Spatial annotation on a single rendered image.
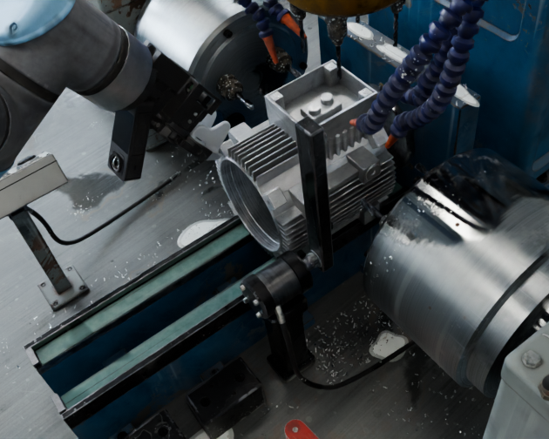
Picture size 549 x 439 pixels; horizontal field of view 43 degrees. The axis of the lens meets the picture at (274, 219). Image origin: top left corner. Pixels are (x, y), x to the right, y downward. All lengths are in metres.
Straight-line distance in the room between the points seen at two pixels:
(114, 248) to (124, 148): 0.44
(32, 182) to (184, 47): 0.31
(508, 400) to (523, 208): 0.21
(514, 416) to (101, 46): 0.57
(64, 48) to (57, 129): 0.84
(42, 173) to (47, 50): 0.37
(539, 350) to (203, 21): 0.70
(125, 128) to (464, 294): 0.44
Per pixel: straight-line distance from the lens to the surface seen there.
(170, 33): 1.15
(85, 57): 0.76
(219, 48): 1.10
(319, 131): 0.75
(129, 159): 0.87
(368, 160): 0.96
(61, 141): 1.54
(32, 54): 0.74
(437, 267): 0.79
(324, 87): 1.02
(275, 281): 0.88
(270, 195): 0.91
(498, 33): 1.02
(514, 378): 0.70
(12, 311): 1.29
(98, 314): 1.07
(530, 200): 0.82
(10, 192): 1.07
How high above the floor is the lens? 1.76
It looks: 50 degrees down
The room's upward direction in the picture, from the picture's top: 10 degrees counter-clockwise
